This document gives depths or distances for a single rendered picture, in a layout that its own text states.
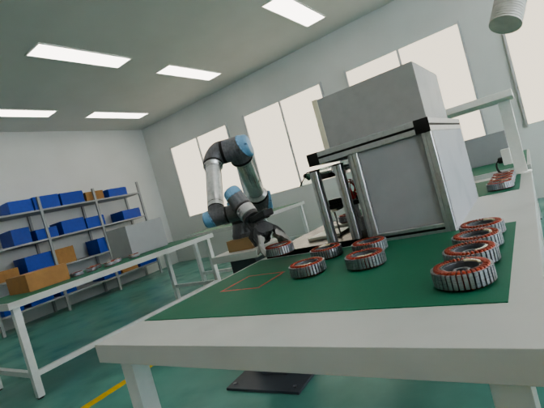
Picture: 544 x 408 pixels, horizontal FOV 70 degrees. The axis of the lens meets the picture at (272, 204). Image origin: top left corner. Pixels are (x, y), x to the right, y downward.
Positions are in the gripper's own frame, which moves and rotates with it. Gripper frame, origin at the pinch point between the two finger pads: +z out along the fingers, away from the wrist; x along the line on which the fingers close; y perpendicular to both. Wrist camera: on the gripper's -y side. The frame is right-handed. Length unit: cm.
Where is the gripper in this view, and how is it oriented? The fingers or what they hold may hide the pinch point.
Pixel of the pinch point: (280, 249)
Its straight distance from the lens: 144.8
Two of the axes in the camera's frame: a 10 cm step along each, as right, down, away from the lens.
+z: 5.6, 6.8, -4.8
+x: -7.8, 2.5, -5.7
